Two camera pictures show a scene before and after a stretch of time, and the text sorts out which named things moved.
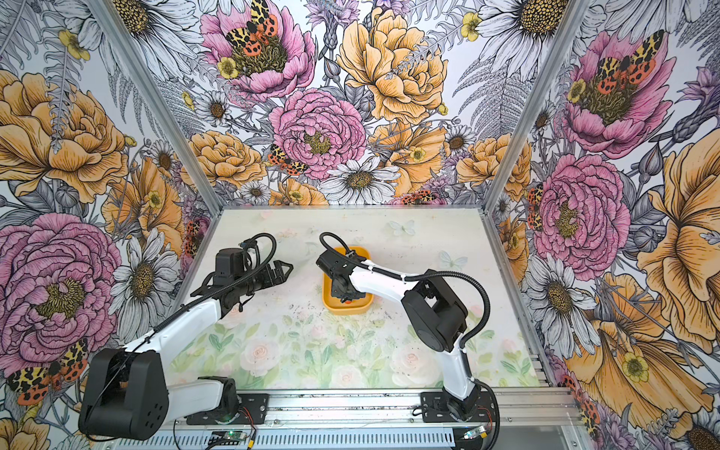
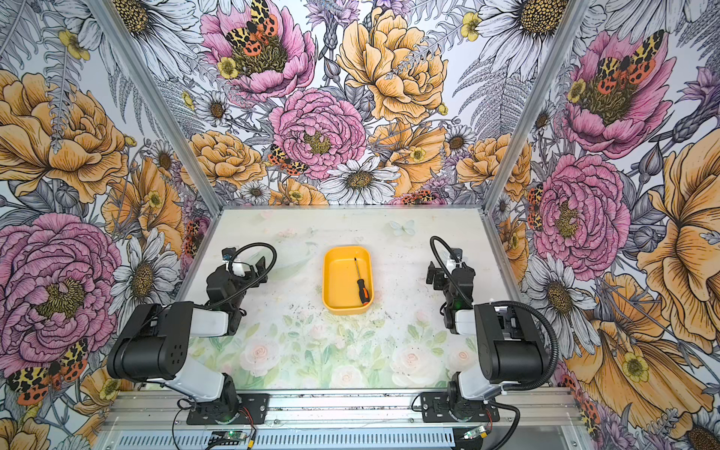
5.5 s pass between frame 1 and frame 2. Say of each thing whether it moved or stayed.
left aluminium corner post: stayed
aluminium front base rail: stayed
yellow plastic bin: stayed
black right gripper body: moved
